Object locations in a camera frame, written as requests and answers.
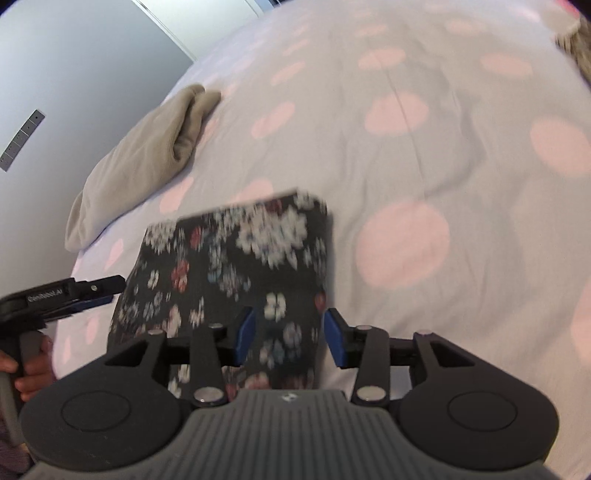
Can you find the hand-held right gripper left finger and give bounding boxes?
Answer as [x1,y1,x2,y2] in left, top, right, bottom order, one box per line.
[105,306,256,408]

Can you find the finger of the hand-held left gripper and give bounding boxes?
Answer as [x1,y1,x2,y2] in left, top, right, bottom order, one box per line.
[44,295,114,322]
[75,275,127,301]

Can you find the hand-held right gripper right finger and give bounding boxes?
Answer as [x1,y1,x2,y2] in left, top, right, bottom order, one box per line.
[323,308,476,407]

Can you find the dark floral jeans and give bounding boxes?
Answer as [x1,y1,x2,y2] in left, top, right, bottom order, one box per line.
[107,187,334,402]

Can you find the person's left hand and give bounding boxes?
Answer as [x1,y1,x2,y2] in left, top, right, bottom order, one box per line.
[0,335,55,402]

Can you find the beige folded fleece cloth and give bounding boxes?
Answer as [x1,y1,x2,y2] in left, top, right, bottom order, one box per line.
[65,83,222,252]

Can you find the purple knit clothing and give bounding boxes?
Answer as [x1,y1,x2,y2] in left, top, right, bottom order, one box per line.
[0,415,33,478]

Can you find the bed with pink-dotted cover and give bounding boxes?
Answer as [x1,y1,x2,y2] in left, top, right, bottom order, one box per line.
[46,0,591,480]

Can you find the white door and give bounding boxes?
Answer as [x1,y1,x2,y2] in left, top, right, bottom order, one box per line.
[133,0,278,62]

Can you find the striped cloth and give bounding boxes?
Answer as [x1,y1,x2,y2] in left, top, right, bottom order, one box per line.
[554,18,591,88]

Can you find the grey wall switch panel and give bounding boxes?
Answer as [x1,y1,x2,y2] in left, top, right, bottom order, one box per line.
[0,109,45,172]

